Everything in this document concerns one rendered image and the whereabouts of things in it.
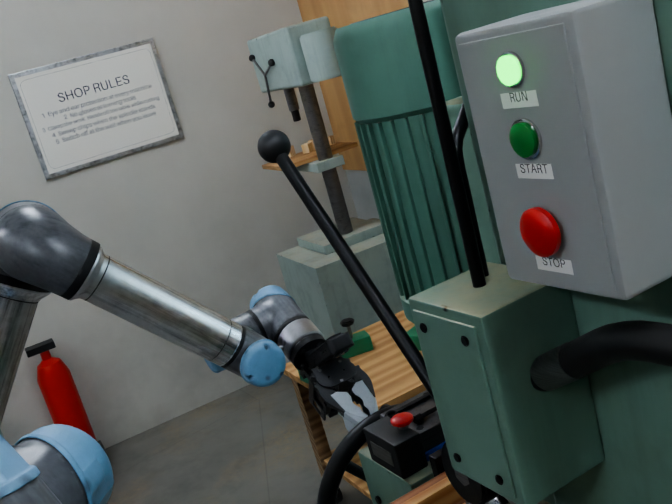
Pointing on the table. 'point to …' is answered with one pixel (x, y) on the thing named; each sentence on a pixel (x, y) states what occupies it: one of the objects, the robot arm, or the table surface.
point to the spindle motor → (404, 143)
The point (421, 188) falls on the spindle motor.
